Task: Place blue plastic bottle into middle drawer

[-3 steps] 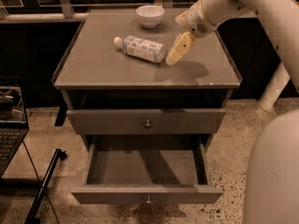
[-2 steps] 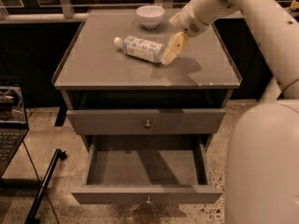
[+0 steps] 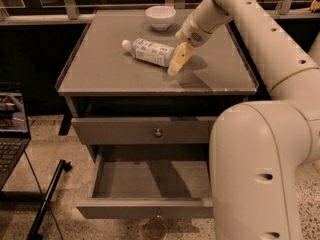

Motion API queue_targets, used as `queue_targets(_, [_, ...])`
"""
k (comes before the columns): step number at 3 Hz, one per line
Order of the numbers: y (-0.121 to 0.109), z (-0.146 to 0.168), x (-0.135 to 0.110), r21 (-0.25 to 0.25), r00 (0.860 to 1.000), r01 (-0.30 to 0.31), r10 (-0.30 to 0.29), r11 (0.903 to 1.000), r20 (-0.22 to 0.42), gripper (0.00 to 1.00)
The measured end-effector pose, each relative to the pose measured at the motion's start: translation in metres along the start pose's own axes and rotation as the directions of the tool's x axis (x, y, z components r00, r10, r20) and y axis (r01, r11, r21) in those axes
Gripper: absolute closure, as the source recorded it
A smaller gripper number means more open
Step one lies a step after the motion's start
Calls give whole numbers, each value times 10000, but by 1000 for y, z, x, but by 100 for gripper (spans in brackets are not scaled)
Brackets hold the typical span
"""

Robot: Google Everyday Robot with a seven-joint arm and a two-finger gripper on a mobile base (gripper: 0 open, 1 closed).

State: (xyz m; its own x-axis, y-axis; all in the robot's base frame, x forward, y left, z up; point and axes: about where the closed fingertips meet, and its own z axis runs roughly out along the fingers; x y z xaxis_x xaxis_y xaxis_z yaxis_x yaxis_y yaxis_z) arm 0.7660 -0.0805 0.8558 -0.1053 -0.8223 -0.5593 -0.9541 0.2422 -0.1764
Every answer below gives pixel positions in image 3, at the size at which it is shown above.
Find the round upper drawer knob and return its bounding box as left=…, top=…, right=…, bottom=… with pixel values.
left=154, top=128, right=162, bottom=138

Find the metal railing frame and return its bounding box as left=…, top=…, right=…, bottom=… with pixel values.
left=0, top=0, right=320, bottom=27

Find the blue label plastic bottle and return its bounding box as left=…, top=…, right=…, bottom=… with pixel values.
left=121, top=38, right=175, bottom=68

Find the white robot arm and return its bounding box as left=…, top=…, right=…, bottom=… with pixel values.
left=169, top=0, right=320, bottom=240

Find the upper grey drawer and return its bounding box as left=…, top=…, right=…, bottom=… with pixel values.
left=72, top=117, right=215, bottom=145

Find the white ceramic bowl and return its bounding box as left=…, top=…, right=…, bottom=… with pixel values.
left=145, top=6, right=176, bottom=31

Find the black laptop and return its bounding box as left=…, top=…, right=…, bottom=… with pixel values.
left=0, top=82, right=31, bottom=190

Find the grey wooden drawer cabinet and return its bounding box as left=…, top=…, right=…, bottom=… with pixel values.
left=54, top=7, right=260, bottom=220

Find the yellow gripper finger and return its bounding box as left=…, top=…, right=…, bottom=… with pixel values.
left=167, top=42, right=194, bottom=76

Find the small yellow object on rail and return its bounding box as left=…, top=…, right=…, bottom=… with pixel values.
left=310, top=0, right=320, bottom=12

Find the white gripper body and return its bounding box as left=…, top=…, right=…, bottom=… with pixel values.
left=176, top=13, right=212, bottom=47

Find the black stand pole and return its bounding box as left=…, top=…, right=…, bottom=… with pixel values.
left=26, top=160, right=72, bottom=240

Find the open middle grey drawer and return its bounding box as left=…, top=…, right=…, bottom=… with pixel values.
left=77, top=144, right=213, bottom=219

